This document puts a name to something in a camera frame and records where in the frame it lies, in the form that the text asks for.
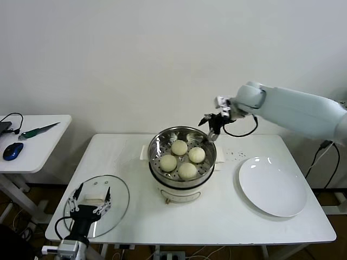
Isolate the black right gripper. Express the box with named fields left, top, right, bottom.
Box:
left=198, top=113, right=230, bottom=143

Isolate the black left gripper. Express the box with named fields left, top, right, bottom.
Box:
left=67, top=183, right=112, bottom=241

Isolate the round glass pot lid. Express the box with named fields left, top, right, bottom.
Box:
left=63, top=174, right=130, bottom=239

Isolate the white steamed baozi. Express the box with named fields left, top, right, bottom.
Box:
left=159, top=154, right=178, bottom=173
left=171, top=140, right=188, bottom=157
left=188, top=146, right=206, bottom=164
left=178, top=162, right=198, bottom=181

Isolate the perforated steel steamer basket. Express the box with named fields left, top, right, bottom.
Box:
left=139, top=126, right=225, bottom=184

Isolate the white side table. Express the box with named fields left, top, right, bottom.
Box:
left=0, top=115, right=72, bottom=225

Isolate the cream electric cooking pot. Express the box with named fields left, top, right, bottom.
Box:
left=148, top=162, right=222, bottom=205

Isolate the large white plate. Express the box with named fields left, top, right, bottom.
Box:
left=238, top=156, right=308, bottom=217

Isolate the blue black computer mouse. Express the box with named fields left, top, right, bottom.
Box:
left=3, top=142, right=24, bottom=161

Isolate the white floor power strip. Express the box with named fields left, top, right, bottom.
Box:
left=156, top=251, right=187, bottom=260

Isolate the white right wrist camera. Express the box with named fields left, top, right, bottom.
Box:
left=215, top=95, right=232, bottom=118

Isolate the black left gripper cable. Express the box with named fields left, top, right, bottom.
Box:
left=55, top=216, right=73, bottom=241

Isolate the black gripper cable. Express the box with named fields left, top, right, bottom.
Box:
left=222, top=113, right=259, bottom=138
left=55, top=216, right=73, bottom=241

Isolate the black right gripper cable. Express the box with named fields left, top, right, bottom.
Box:
left=222, top=113, right=259, bottom=138

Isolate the thin black desk cable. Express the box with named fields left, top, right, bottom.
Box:
left=0, top=113, right=24, bottom=135

